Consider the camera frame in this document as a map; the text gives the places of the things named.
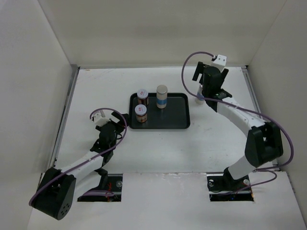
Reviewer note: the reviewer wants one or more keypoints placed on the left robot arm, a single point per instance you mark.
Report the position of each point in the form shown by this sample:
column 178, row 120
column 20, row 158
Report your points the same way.
column 55, row 193

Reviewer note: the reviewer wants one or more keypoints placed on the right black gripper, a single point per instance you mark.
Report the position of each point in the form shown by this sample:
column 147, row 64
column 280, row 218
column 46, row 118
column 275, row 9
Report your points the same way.
column 198, row 70

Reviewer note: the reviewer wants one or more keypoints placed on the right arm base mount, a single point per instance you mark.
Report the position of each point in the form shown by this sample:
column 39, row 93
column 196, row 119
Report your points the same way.
column 222, row 191

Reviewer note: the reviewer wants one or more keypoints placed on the black plastic tray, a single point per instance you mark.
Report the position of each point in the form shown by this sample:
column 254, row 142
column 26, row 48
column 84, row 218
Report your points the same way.
column 174, row 116

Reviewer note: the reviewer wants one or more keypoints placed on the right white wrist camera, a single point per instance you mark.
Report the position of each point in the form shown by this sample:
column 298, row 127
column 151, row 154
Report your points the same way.
column 219, row 62

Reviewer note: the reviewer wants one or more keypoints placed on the blue-label shaker bottle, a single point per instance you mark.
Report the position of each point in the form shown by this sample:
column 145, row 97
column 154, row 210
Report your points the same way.
column 199, row 99
column 161, row 96

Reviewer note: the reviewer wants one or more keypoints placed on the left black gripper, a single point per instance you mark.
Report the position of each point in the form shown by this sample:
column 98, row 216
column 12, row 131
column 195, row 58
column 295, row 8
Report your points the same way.
column 118, row 117

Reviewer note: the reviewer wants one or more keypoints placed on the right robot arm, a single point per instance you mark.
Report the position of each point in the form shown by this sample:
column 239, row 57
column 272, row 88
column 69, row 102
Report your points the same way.
column 264, row 142

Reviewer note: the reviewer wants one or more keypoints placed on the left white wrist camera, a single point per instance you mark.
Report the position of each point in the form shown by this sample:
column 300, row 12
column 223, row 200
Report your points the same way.
column 99, row 118

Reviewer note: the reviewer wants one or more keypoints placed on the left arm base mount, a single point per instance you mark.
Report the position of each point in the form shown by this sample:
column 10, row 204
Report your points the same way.
column 99, row 186

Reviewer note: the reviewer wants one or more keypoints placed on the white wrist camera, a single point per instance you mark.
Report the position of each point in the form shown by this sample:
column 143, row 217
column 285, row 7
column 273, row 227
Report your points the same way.
column 99, row 118
column 219, row 62

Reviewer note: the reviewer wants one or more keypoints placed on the brown sauce jar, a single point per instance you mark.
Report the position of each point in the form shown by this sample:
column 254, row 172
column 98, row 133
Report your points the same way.
column 143, row 97
column 141, row 113

